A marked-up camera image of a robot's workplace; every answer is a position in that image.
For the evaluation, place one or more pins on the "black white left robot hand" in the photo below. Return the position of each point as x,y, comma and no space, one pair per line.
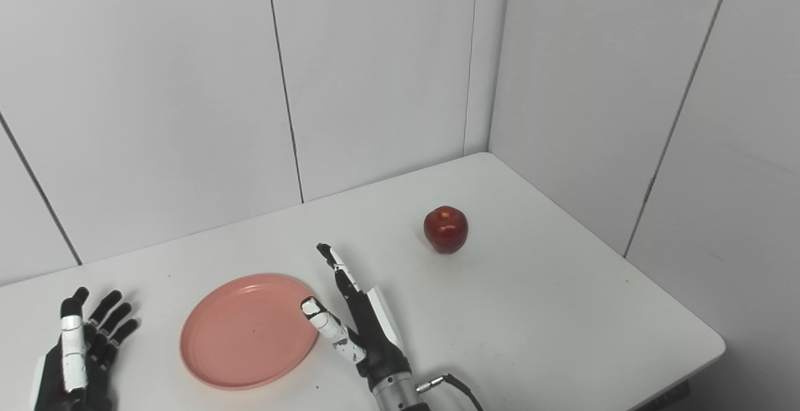
72,355

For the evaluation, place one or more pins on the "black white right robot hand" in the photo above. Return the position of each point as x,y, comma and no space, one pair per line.
375,342

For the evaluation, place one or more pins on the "red apple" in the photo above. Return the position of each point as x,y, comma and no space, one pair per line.
446,230

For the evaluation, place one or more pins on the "pink round plate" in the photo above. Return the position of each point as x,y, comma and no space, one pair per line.
247,333

